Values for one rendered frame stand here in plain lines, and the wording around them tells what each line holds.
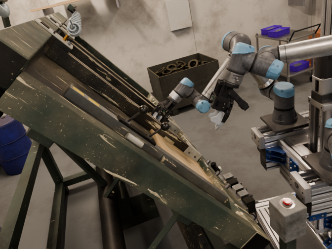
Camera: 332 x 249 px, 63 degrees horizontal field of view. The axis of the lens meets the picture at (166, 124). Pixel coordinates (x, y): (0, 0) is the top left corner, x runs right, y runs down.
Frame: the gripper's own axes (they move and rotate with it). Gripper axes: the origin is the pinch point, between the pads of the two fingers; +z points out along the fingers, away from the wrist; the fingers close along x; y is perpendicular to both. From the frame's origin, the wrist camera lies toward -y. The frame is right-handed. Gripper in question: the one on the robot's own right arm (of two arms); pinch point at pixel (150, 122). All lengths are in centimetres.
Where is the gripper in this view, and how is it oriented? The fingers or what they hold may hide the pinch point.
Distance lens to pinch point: 169.2
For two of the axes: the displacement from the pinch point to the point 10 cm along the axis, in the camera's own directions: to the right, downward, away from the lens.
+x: 7.0, 5.4, 4.6
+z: -6.6, 7.4, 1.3
